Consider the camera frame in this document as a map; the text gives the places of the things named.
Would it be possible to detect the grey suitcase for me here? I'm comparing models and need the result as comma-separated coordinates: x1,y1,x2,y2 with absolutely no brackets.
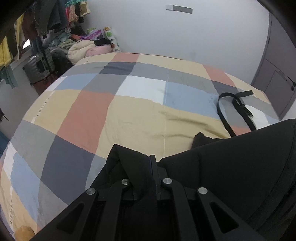
23,49,57,86

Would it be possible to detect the dotted rolled mat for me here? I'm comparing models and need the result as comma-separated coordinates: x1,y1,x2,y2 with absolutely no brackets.
103,26,121,52

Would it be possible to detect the black puffer coat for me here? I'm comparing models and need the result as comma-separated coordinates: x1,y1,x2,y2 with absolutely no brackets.
85,117,296,241

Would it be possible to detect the grey wall panel strip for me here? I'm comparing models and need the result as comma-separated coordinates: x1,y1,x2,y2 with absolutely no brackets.
166,4,193,14

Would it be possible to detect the colourful patchwork bed cover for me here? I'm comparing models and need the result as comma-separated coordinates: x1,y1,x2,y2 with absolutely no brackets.
1,53,278,233

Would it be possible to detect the clothes rack with garments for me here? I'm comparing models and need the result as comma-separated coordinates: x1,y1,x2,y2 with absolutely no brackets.
1,1,90,88

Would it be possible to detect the black coat belt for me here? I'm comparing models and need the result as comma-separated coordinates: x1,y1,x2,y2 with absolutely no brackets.
217,90,256,137

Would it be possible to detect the grey door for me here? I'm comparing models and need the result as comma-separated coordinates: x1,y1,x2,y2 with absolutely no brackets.
251,14,295,120

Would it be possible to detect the pile of clothes and blankets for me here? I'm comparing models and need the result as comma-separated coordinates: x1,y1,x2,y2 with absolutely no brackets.
43,27,113,65

